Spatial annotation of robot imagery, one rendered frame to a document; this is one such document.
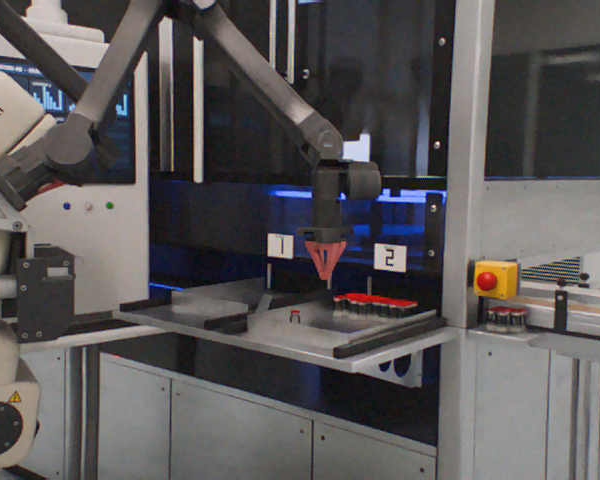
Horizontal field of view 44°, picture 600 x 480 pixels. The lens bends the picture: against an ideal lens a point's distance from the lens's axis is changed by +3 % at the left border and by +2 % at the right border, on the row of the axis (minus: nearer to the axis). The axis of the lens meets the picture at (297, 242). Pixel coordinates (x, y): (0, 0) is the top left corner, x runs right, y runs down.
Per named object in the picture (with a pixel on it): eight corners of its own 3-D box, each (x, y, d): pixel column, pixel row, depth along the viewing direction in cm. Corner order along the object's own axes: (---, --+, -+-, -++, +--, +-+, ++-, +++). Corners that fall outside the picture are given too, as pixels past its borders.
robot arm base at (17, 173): (-24, 168, 131) (-17, 169, 120) (17, 142, 133) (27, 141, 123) (11, 208, 134) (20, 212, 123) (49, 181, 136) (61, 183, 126)
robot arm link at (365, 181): (310, 149, 144) (318, 130, 136) (366, 150, 146) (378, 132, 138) (313, 207, 141) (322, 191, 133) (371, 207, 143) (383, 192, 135)
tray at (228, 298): (263, 289, 209) (263, 276, 208) (336, 300, 192) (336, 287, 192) (171, 304, 182) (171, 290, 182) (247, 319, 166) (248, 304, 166)
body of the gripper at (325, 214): (354, 236, 140) (355, 198, 140) (323, 239, 132) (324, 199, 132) (327, 234, 144) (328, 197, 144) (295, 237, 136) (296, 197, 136)
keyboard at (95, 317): (138, 314, 208) (138, 305, 207) (163, 322, 197) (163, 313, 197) (-14, 334, 182) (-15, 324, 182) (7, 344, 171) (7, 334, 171)
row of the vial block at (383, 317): (342, 313, 174) (342, 294, 174) (408, 324, 163) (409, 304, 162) (336, 314, 172) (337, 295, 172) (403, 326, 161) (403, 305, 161)
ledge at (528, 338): (494, 328, 171) (495, 320, 171) (551, 338, 163) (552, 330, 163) (467, 338, 160) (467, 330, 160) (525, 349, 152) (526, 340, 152)
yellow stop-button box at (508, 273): (488, 291, 164) (489, 259, 163) (520, 295, 159) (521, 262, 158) (472, 295, 158) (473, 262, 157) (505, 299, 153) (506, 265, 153)
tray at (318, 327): (340, 309, 180) (340, 295, 180) (435, 325, 164) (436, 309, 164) (246, 331, 154) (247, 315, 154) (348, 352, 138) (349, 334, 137)
